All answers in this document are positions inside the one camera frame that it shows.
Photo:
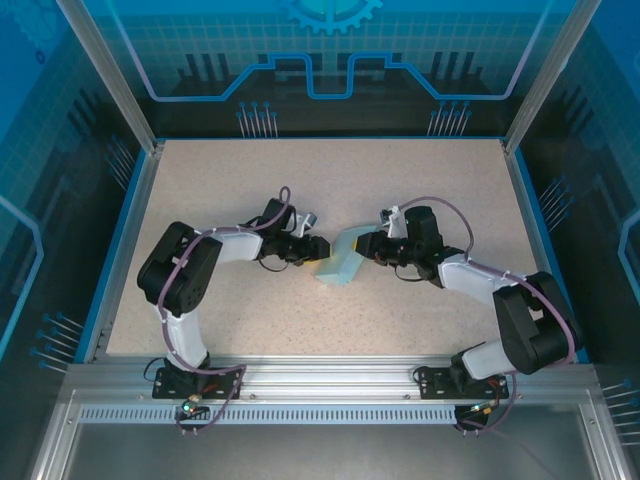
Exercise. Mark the light blue paper box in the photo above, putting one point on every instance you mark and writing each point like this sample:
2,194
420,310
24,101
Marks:
342,265

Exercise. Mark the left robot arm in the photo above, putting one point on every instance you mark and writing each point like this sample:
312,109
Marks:
175,270

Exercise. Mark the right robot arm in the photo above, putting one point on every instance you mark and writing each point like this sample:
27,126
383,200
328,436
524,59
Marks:
530,325

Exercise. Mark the steel shelf panel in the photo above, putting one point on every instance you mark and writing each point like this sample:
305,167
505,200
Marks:
325,450

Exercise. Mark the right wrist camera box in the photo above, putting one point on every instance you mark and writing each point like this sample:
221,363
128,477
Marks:
395,220

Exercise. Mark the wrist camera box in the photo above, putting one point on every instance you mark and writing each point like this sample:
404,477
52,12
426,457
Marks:
395,220
310,220

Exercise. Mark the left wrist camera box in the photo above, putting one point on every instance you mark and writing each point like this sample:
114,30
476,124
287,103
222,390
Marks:
310,220

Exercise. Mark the aluminium side rail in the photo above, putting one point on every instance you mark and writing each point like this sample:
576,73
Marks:
129,250
537,250

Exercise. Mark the aluminium mounting rail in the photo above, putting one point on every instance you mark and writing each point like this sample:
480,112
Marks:
325,380

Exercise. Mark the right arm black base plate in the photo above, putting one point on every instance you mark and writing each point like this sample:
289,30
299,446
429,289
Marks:
435,385

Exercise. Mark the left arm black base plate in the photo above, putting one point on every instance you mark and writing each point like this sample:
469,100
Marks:
167,389

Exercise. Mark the aluminium frame post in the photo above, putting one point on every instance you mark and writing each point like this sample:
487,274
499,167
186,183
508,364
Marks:
537,85
119,85

